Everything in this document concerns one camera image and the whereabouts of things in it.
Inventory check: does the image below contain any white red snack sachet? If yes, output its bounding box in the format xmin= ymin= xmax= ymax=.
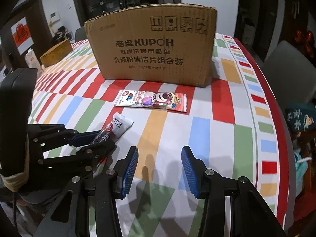
xmin=91 ymin=112 xmax=134 ymax=144

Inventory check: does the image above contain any pink cartoon snack packet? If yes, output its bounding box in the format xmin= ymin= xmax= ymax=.
xmin=114 ymin=90 xmax=187 ymax=112

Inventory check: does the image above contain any white orange carton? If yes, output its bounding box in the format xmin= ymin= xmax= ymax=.
xmin=25 ymin=49 xmax=41 ymax=69

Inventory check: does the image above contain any woven brown tissue box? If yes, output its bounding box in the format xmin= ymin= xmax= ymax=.
xmin=40 ymin=39 xmax=73 ymax=67

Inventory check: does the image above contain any colourful checked tablecloth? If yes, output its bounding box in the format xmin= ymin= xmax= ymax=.
xmin=28 ymin=34 xmax=295 ymax=236

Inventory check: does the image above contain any green patterned cushion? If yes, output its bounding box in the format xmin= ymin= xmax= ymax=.
xmin=285 ymin=103 xmax=315 ymax=133

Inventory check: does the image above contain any grey chair behind table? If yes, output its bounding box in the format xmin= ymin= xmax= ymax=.
xmin=75 ymin=27 xmax=87 ymax=42

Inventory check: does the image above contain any red fu character poster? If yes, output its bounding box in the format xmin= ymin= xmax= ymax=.
xmin=11 ymin=17 xmax=34 ymax=55

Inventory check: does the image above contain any dark wooden door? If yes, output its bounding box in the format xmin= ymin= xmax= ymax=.
xmin=1 ymin=0 xmax=53 ymax=70

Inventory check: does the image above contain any brown cardboard box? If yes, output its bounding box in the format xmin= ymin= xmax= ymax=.
xmin=84 ymin=3 xmax=217 ymax=87

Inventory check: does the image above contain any grey chair right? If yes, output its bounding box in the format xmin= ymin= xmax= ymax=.
xmin=261 ymin=41 xmax=315 ymax=112

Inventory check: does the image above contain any red balloon decoration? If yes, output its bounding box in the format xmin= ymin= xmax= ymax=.
xmin=294 ymin=31 xmax=315 ymax=59

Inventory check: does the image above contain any white wall intercom panel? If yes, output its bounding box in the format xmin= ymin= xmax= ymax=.
xmin=50 ymin=12 xmax=60 ymax=24

